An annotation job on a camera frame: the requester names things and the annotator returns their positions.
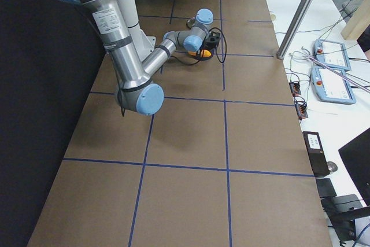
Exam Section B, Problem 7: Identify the black box with label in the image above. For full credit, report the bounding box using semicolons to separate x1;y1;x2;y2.
302;131;330;178

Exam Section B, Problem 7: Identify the far teach pendant tablet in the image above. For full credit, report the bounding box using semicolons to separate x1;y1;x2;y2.
313;39;351;71

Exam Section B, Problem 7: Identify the teach pendant tablet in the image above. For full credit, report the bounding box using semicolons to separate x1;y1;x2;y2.
311;66;356;105
313;39;351;71

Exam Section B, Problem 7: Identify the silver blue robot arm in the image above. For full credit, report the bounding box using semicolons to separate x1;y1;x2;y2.
59;0;213;115

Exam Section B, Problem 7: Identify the yellow corn cob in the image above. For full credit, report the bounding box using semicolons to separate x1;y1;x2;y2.
188;50;213;60

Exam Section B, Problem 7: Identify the black monitor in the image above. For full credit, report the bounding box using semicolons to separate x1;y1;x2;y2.
339;131;369;205

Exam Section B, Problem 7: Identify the long metal stick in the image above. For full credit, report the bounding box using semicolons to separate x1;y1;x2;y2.
301;46;370;89

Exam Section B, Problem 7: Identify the aluminium frame post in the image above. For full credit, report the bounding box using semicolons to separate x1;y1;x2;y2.
276;0;313;60

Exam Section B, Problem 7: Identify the orange terminal block far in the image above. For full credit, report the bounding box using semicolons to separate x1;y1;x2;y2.
289;80;301;97

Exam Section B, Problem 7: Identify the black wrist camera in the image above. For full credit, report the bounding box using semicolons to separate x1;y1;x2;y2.
208;31;222;47

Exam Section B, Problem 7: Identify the black monitor stand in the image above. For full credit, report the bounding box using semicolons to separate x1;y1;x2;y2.
321;194;369;246

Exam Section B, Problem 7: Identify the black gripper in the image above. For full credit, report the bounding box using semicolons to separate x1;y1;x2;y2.
202;38;216;53

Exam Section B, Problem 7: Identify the near teach pendant tablet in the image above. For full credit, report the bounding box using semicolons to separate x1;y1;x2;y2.
311;66;356;105

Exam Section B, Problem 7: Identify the brown paper table cover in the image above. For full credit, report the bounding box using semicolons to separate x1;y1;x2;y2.
28;0;332;246

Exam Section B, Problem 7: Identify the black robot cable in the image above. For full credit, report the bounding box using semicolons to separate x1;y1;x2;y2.
169;27;227;65

